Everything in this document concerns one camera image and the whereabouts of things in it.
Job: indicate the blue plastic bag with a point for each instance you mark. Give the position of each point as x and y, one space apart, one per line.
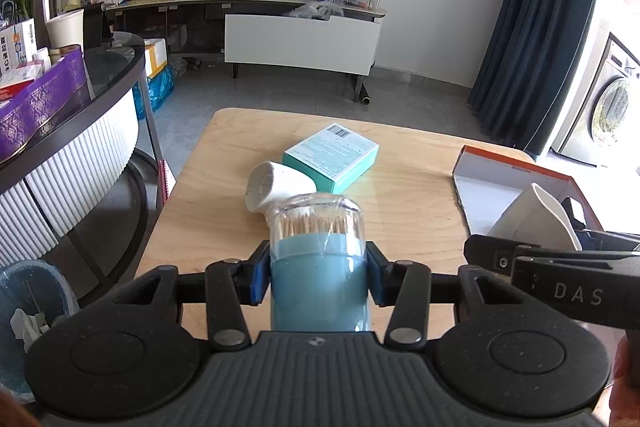
160 87

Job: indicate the teal carton box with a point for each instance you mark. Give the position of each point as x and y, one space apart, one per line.
334 158

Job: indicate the washing machine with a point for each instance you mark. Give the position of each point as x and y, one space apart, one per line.
603 125

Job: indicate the blue tin box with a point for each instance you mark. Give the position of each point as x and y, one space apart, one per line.
578 219

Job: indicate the white green plug-in vaporizer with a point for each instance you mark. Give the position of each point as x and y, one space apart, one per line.
535 217

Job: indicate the dark blue curtain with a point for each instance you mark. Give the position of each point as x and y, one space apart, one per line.
527 69

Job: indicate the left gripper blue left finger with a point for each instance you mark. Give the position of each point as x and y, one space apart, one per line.
252 276

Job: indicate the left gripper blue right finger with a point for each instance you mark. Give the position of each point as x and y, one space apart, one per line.
383 277

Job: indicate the white paper cup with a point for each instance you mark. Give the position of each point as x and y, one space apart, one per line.
66 29

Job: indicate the round dark side table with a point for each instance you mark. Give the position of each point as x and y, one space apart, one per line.
81 195

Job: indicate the purple gift box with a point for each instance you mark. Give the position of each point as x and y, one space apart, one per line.
34 106

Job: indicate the blue toothpick jar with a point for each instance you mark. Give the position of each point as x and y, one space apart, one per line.
318 265

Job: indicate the white TV cabinet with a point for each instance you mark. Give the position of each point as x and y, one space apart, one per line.
262 32

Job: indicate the person's right hand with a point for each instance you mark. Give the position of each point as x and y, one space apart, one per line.
624 399

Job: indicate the orange white box lid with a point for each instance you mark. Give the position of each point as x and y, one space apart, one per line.
486 183

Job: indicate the blue waste bin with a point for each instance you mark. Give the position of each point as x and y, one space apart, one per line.
34 297

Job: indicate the cardboard box on floor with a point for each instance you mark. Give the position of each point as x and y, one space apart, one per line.
155 56

